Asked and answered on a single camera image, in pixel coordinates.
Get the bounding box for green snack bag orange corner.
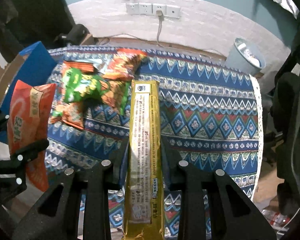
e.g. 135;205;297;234
82;75;131;115

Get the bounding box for grey plug cable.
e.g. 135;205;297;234
156;10;165;43

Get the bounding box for black round device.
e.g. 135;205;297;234
55;24;88;46

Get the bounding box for small brown cardboard box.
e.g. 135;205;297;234
82;34;99;45

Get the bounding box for large orange swirl snack bag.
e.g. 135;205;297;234
7;80;57;192

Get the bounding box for red white floor packet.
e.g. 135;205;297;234
261;209;290;228

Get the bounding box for long yellow biscuit packet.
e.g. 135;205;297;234
122;79;165;240

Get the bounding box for silver foil packet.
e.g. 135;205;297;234
85;57;115;74

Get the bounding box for white wall socket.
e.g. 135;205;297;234
152;4;167;17
166;5;181;18
139;3;153;15
126;3;140;15

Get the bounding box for black curtain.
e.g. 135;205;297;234
0;0;74;63

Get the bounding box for blue cardboard box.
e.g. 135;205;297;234
0;41;58;143

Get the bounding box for red fries snack packet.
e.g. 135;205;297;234
102;48;148;80

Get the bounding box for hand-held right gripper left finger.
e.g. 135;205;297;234
11;137;129;240

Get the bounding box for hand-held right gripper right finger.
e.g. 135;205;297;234
161;136;277;240

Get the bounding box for green orange rice cracker bag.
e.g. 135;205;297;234
51;66;90;130

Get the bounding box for orange-red snack bag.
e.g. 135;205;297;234
62;60;95;74

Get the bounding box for blue patterned tablecloth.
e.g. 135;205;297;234
44;45;263;240

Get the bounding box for light blue trash bin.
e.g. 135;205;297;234
225;38;265;74

